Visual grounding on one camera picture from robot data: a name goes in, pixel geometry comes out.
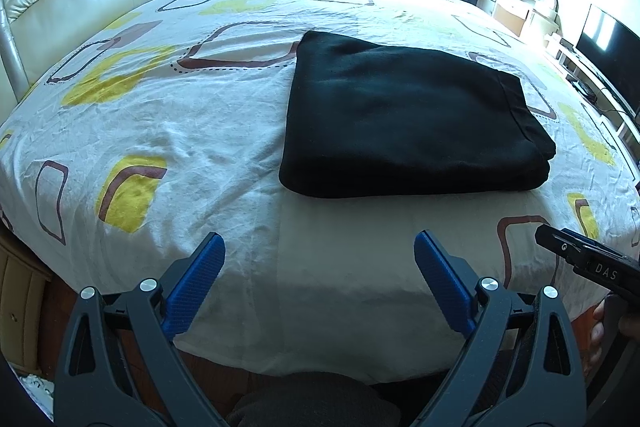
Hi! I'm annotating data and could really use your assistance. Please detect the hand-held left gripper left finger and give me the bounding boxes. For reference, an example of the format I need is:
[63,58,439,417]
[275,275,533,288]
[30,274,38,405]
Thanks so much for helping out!
[54,232,227,427]

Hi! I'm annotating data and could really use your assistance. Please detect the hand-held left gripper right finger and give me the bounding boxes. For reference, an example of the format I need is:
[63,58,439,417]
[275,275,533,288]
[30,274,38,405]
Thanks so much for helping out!
[410,229,587,427]

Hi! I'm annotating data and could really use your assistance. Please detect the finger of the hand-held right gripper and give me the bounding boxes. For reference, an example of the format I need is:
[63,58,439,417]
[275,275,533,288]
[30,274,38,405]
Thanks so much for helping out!
[534,226,596,275]

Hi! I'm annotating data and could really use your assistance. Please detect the black pants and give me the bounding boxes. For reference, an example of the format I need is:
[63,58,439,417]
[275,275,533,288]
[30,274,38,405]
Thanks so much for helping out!
[278,30,557,199]

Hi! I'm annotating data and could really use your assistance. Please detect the person's right hand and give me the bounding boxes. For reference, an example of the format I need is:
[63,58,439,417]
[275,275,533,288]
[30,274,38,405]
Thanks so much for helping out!
[589,301,640,375]

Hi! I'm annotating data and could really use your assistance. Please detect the printed white bed sheet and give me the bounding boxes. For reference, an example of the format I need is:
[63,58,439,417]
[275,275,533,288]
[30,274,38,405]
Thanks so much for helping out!
[0,0,640,385]

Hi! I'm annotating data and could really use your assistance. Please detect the white television stand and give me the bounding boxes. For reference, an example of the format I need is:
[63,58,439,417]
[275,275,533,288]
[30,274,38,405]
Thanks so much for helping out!
[552,34,640,148]

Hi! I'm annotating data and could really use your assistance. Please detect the person's dark clothing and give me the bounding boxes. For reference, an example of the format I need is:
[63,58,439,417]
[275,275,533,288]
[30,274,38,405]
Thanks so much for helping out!
[225,371,402,427]

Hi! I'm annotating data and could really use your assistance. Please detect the beige bedside cabinet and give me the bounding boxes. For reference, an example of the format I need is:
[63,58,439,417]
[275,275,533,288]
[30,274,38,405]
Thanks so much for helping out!
[0,229,55,377]

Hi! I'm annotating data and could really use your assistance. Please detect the white patterned cloth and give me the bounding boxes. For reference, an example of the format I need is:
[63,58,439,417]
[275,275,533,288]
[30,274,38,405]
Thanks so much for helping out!
[14,372,57,427]

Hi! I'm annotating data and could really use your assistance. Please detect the black flat television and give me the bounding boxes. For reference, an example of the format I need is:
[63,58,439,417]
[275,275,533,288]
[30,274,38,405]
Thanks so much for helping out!
[576,4,640,115]

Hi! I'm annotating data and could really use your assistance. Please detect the black cable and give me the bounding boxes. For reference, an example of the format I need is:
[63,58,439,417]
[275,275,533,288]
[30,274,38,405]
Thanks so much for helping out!
[589,89,628,115]

